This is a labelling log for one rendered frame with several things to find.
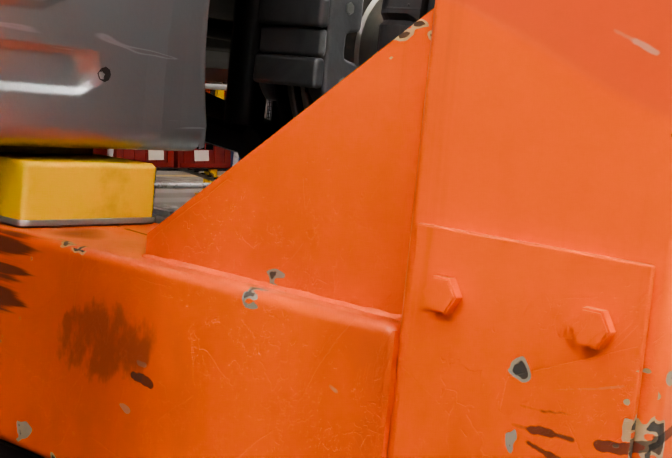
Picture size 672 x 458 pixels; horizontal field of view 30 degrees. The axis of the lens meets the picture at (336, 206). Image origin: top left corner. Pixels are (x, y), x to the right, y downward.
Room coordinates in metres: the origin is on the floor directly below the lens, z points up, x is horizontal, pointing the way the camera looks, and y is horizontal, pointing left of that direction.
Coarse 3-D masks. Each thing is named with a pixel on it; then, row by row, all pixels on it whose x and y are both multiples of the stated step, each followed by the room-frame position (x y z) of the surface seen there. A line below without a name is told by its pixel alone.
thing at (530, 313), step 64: (448, 0) 0.68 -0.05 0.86; (512, 0) 0.66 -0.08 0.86; (576, 0) 0.64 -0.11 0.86; (640, 0) 0.61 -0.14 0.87; (448, 64) 0.68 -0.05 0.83; (512, 64) 0.66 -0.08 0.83; (576, 64) 0.63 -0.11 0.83; (640, 64) 0.61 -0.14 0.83; (448, 128) 0.68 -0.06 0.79; (512, 128) 0.65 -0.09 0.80; (576, 128) 0.63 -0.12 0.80; (640, 128) 0.61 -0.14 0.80; (448, 192) 0.68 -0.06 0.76; (512, 192) 0.65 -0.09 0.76; (576, 192) 0.63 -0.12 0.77; (640, 192) 0.61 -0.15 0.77; (448, 256) 0.67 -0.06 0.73; (512, 256) 0.64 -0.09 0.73; (576, 256) 0.62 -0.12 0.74; (640, 256) 0.60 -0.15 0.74; (448, 320) 0.66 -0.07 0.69; (512, 320) 0.64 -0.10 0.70; (576, 320) 0.61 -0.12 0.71; (640, 320) 0.59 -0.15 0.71; (448, 384) 0.66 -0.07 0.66; (512, 384) 0.64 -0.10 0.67; (576, 384) 0.61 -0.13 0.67; (640, 384) 0.60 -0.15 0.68; (448, 448) 0.66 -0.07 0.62; (512, 448) 0.63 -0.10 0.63; (576, 448) 0.61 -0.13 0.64; (640, 448) 0.60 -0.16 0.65
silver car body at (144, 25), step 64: (0, 0) 0.90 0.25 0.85; (64, 0) 0.95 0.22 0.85; (128, 0) 0.99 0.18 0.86; (192, 0) 1.05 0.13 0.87; (0, 64) 0.91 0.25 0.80; (64, 64) 0.96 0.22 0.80; (128, 64) 1.00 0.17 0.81; (192, 64) 1.05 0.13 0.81; (0, 128) 0.91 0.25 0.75; (64, 128) 0.95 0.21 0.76; (128, 128) 1.00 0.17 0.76; (192, 128) 1.06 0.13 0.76
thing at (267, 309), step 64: (384, 64) 0.74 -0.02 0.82; (320, 128) 0.76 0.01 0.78; (384, 128) 0.73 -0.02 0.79; (256, 192) 0.79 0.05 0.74; (320, 192) 0.76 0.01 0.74; (384, 192) 0.73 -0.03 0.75; (0, 256) 0.92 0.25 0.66; (64, 256) 0.88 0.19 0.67; (128, 256) 0.85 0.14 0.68; (192, 256) 0.83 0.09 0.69; (256, 256) 0.79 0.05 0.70; (320, 256) 0.76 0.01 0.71; (384, 256) 0.73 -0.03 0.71; (0, 320) 0.92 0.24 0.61; (64, 320) 0.87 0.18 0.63; (128, 320) 0.83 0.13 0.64; (192, 320) 0.79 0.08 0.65; (256, 320) 0.76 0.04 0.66; (320, 320) 0.73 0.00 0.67; (384, 320) 0.71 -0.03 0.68; (0, 384) 0.92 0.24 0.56; (64, 384) 0.87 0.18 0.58; (128, 384) 0.83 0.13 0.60; (192, 384) 0.79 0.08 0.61; (256, 384) 0.76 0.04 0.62; (320, 384) 0.72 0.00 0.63; (384, 384) 0.69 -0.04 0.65; (64, 448) 0.87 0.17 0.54; (128, 448) 0.83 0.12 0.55; (192, 448) 0.79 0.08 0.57; (256, 448) 0.75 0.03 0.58; (320, 448) 0.72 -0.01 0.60; (384, 448) 0.69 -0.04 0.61
